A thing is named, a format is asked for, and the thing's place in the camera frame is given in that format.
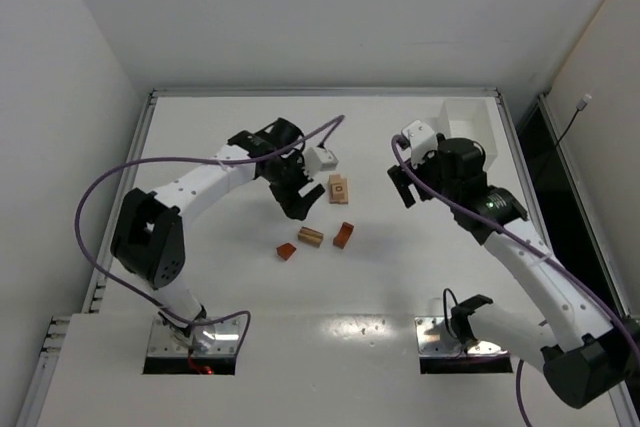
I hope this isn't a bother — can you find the long light wood plank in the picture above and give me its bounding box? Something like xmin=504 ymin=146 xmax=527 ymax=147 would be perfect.
xmin=329 ymin=183 xmax=344 ymax=204

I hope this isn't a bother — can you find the wood cube with letter O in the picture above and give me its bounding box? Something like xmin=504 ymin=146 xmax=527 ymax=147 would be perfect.
xmin=331 ymin=179 xmax=348 ymax=202

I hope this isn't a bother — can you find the small light wood cube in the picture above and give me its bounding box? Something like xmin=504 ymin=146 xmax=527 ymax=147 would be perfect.
xmin=328 ymin=174 xmax=342 ymax=185

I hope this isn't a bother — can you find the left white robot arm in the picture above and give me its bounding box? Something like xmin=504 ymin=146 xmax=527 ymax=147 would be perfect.
xmin=110 ymin=118 xmax=338 ymax=337

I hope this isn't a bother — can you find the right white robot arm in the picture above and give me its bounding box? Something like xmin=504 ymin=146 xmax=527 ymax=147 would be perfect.
xmin=388 ymin=134 xmax=639 ymax=409

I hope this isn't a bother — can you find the striped wood block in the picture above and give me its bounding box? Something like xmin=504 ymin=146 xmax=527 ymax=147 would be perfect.
xmin=297 ymin=227 xmax=324 ymax=248

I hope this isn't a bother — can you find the red-brown arch block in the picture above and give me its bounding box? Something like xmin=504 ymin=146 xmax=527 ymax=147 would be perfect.
xmin=333 ymin=222 xmax=354 ymax=249

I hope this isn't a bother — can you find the red-brown wedge block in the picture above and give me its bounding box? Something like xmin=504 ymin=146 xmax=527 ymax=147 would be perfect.
xmin=276 ymin=243 xmax=297 ymax=261

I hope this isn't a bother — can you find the white open box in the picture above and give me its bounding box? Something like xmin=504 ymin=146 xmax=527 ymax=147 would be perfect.
xmin=437 ymin=98 xmax=498 ymax=169

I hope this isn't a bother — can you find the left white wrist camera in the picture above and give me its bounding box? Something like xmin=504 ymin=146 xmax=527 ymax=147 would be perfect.
xmin=303 ymin=146 xmax=339 ymax=176

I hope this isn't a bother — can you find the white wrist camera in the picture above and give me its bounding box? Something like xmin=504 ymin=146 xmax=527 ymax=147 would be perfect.
xmin=401 ymin=120 xmax=438 ymax=167
xmin=303 ymin=146 xmax=339 ymax=176

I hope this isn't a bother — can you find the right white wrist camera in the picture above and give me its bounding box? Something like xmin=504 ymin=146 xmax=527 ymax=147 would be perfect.
xmin=401 ymin=120 xmax=438 ymax=167

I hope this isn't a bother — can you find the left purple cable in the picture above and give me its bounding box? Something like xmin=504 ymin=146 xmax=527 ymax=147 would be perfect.
xmin=74 ymin=114 xmax=346 ymax=343

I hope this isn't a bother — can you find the purple cable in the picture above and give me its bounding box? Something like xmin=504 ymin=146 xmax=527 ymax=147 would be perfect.
xmin=389 ymin=134 xmax=640 ymax=427
xmin=74 ymin=114 xmax=346 ymax=343

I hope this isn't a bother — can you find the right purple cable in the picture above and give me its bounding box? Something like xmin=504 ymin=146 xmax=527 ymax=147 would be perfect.
xmin=389 ymin=134 xmax=640 ymax=427

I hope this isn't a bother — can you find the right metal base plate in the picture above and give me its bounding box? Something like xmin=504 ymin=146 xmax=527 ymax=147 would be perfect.
xmin=414 ymin=316 xmax=510 ymax=360

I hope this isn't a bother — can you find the metal base plate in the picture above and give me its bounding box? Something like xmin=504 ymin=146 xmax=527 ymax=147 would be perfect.
xmin=146 ymin=317 xmax=242 ymax=358
xmin=414 ymin=316 xmax=510 ymax=360

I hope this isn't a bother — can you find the black cable with white plug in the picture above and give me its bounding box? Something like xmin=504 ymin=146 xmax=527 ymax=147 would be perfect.
xmin=552 ymin=93 xmax=593 ymax=146

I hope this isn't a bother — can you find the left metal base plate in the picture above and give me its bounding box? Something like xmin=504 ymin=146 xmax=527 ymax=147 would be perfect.
xmin=146 ymin=317 xmax=242 ymax=358

